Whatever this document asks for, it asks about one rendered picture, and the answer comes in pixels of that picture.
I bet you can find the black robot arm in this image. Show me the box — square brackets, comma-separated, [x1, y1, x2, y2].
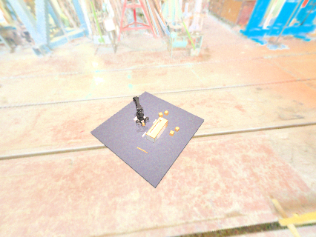
[133, 96, 144, 120]

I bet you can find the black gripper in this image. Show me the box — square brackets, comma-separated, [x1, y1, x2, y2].
[136, 116, 149, 124]

